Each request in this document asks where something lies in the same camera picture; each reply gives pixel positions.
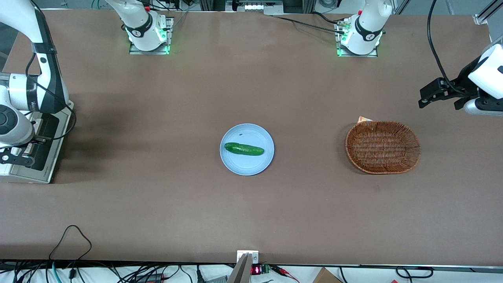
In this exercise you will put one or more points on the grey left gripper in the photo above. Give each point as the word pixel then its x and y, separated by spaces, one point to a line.
pixel 464 81

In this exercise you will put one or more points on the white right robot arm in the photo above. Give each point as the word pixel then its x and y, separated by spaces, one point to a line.
pixel 139 31

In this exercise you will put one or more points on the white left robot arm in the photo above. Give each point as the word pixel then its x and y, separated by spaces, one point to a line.
pixel 365 31

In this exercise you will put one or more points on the brown oval wicker basket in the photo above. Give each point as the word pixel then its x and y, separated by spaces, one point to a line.
pixel 383 147

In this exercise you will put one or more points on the orange paper basket tag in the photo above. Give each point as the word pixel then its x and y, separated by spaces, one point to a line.
pixel 363 119

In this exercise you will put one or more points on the black power adapter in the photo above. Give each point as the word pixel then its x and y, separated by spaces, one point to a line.
pixel 151 278

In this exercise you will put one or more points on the green cucumber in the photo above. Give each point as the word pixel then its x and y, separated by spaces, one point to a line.
pixel 243 149

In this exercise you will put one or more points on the light blue round plate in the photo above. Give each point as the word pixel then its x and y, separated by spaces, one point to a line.
pixel 247 165

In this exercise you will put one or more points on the lit control box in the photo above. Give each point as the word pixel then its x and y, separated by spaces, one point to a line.
pixel 253 6

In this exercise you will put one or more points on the brown cardboard box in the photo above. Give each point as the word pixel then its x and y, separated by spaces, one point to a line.
pixel 326 277

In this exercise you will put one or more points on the red and black clip leads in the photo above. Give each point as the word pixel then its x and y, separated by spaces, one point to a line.
pixel 285 272

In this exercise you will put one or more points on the red digit display module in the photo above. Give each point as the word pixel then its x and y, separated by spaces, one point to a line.
pixel 256 270

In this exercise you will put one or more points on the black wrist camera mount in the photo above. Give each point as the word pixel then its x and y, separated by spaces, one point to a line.
pixel 469 76

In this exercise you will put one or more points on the aluminium frame profile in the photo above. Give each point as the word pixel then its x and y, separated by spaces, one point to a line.
pixel 485 13

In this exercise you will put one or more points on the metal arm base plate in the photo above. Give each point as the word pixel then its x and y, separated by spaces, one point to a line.
pixel 149 52
pixel 353 55

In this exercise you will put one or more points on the grey camera mount bar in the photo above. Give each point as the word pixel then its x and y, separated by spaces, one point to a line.
pixel 239 271

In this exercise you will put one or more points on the white metal edge bracket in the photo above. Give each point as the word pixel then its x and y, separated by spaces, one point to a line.
pixel 253 255

